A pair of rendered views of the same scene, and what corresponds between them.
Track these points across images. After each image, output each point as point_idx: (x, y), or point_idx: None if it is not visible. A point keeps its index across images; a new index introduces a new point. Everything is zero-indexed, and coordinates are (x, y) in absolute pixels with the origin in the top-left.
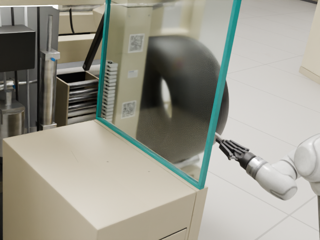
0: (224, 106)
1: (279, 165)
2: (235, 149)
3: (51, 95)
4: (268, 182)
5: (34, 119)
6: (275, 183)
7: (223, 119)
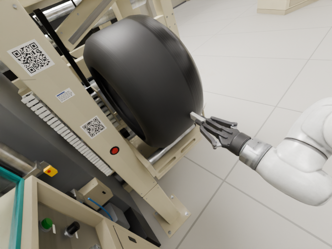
0: (191, 82)
1: (293, 153)
2: (219, 131)
3: (0, 154)
4: (280, 186)
5: (34, 159)
6: (295, 190)
7: (196, 96)
